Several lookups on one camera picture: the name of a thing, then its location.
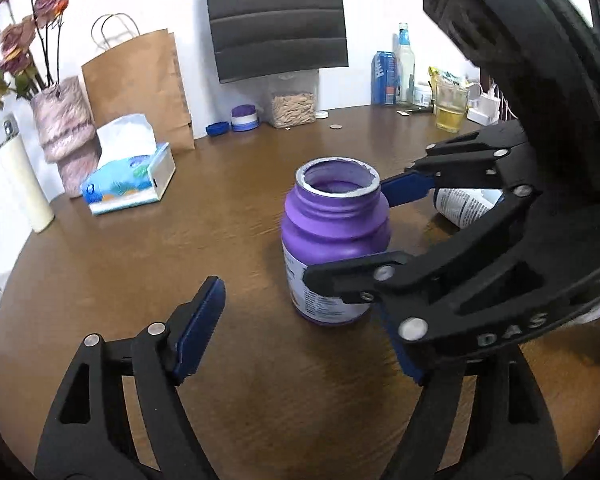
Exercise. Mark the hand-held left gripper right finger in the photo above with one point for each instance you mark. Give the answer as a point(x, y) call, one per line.
point(406, 361)

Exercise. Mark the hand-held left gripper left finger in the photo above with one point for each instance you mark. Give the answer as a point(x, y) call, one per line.
point(200, 330)

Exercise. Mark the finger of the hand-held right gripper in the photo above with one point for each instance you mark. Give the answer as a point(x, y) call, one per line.
point(405, 187)
point(340, 277)

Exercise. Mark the purple plastic bottle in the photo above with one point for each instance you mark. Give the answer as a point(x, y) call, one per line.
point(330, 230)

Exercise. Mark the plastic cup of yellow liquid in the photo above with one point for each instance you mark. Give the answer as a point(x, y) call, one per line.
point(450, 110)

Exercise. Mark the white labelled bottle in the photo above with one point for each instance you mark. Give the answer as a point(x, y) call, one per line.
point(462, 207)

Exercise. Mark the white power adapter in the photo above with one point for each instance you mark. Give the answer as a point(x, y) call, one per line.
point(485, 109)

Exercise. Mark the small white jar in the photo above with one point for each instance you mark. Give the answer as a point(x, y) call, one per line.
point(422, 96)

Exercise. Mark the blue drink can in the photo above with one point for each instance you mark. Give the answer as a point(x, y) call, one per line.
point(384, 80)

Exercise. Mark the yellow snack packet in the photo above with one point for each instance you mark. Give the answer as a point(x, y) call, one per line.
point(442, 74)

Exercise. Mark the clear glass bottle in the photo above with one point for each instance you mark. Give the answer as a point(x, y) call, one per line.
point(405, 70)

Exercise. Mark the clear container of seeds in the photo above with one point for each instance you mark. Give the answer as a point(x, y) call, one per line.
point(292, 107)

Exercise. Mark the blue patterned tissue box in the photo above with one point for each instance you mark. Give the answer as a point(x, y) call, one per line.
point(125, 180)

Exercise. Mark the blue bottle cap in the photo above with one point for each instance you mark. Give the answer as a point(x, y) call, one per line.
point(217, 129)

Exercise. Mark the cream thermos bottle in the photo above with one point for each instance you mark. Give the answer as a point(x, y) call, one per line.
point(22, 180)

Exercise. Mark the pink textured vase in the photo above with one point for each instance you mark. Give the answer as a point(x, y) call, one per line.
point(65, 125)

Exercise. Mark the brown paper bag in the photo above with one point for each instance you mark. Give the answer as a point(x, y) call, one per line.
point(135, 85)

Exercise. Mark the dried pink flowers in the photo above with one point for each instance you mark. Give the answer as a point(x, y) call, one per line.
point(17, 40)

